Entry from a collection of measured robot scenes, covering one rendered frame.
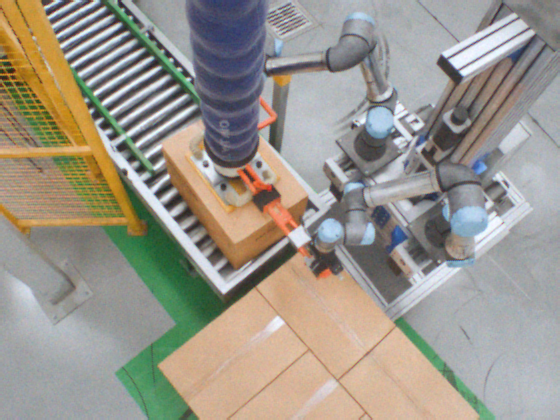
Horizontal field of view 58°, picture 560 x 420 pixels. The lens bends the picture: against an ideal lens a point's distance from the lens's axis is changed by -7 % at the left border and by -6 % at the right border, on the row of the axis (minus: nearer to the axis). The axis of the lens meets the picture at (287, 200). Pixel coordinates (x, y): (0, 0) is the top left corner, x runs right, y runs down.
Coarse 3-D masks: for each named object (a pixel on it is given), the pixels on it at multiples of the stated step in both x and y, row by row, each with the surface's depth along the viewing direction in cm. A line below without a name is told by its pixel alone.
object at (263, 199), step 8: (272, 184) 221; (256, 192) 219; (264, 192) 221; (272, 192) 221; (256, 200) 218; (264, 200) 219; (272, 200) 219; (280, 200) 221; (264, 208) 217; (272, 208) 223
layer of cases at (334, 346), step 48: (288, 288) 262; (336, 288) 263; (240, 336) 250; (288, 336) 252; (336, 336) 254; (384, 336) 256; (192, 384) 240; (240, 384) 241; (288, 384) 243; (336, 384) 245; (384, 384) 246; (432, 384) 247
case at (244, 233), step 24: (168, 144) 243; (264, 144) 246; (168, 168) 262; (192, 168) 239; (192, 192) 241; (240, 192) 236; (288, 192) 237; (216, 216) 230; (240, 216) 231; (264, 216) 232; (216, 240) 260; (240, 240) 227; (264, 240) 250; (240, 264) 257
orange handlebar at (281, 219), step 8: (264, 104) 239; (272, 112) 237; (272, 120) 236; (248, 168) 225; (240, 176) 225; (256, 176) 224; (248, 184) 223; (280, 208) 219; (272, 216) 218; (280, 216) 217; (288, 216) 217; (280, 224) 216; (296, 224) 217; (288, 232) 215; (304, 256) 212; (328, 272) 210
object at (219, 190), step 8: (192, 160) 238; (200, 160) 238; (208, 160) 238; (200, 168) 236; (200, 176) 236; (208, 184) 234; (216, 184) 234; (224, 184) 231; (232, 184) 235; (216, 192) 233; (224, 192) 233; (232, 192) 233; (224, 200) 231; (224, 208) 230; (232, 208) 231
